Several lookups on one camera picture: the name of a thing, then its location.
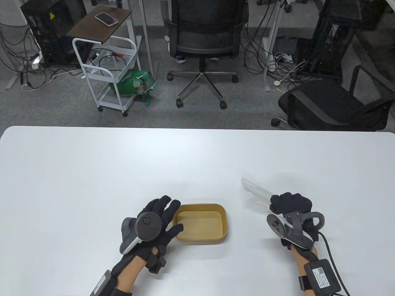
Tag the person's left hand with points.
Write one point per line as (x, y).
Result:
(166, 209)

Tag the person's right hand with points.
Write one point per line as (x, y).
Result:
(291, 202)

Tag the clear plastic takeout lid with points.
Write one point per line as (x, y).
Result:
(257, 191)

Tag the brown takeout box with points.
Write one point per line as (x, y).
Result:
(200, 225)

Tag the person's left forearm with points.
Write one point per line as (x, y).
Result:
(128, 277)

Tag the person's right forearm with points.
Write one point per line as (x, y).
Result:
(297, 257)

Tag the grey left hand controller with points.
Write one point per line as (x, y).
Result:
(146, 226)

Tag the grey hand controller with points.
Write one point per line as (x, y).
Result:
(293, 228)
(146, 226)

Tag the grey right hand controller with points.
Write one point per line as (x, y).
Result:
(293, 228)

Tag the black armrest office chair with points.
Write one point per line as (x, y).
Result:
(324, 104)

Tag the green bag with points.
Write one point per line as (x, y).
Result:
(129, 86)

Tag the white power strip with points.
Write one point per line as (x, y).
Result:
(285, 58)

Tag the white rolling cart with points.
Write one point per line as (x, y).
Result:
(105, 74)

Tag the white desk leg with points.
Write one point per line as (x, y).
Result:
(146, 37)
(271, 40)

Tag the black mesh office chair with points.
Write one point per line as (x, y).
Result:
(203, 34)

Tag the brown side table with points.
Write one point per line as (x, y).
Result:
(95, 29)

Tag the smartphone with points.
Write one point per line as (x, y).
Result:
(106, 19)

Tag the black computer tower yellow sticker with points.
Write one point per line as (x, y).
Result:
(52, 34)

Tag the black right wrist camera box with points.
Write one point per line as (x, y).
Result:
(322, 276)

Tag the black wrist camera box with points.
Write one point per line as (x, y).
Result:
(322, 276)
(101, 283)

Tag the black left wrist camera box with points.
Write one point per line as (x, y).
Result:
(101, 283)

